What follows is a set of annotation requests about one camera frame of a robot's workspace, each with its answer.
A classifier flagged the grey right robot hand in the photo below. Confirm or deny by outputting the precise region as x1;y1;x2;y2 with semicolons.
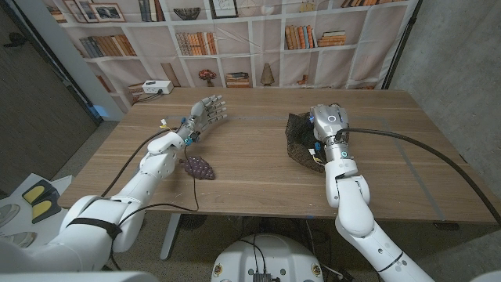
308;103;351;162

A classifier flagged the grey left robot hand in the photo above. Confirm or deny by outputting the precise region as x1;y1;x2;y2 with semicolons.
178;94;229;146

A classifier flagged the dark brown mesh netting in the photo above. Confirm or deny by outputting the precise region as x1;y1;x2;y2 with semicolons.
284;112;328;174

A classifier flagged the purple grape bunch toy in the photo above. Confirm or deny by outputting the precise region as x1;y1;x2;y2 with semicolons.
179;155;216;181

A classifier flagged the white power strip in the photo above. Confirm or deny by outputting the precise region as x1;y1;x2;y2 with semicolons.
141;80;175;96

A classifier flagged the printed bookshelf backdrop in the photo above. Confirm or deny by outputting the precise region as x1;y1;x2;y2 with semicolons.
42;0;420;114

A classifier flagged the black backdrop stand pole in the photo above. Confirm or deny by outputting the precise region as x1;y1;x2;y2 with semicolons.
381;0;424;90

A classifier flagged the black round floor object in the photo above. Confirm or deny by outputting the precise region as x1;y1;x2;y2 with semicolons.
179;214;208;230

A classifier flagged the white table leg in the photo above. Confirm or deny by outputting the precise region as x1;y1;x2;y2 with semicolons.
159;213;183;261

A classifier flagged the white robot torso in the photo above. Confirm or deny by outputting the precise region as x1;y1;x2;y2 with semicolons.
211;233;325;282

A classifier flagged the grey table leg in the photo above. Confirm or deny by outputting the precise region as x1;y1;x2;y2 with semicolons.
359;254;384;272

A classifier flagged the dark grey perforated panel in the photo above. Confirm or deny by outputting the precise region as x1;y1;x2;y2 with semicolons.
0;0;99;195

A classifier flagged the yellow black foot pedal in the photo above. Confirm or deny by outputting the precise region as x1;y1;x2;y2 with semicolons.
30;194;63;225
21;179;56;205

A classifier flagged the white floor mat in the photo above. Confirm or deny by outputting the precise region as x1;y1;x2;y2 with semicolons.
0;173;74;251

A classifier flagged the black power strip cable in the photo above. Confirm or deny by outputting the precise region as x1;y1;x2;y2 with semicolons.
135;89;164;104

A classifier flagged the thin black left wrist cable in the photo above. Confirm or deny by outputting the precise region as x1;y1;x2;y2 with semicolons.
109;145;200;271

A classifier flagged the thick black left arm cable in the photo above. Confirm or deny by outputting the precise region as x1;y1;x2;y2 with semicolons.
100;127;179;198

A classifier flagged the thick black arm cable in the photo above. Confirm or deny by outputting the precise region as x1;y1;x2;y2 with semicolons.
334;128;501;227
100;127;179;198

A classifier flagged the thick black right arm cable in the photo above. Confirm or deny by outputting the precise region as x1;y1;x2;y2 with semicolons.
334;128;501;227

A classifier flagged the black door handle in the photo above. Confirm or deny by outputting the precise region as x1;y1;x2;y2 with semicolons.
2;31;27;49

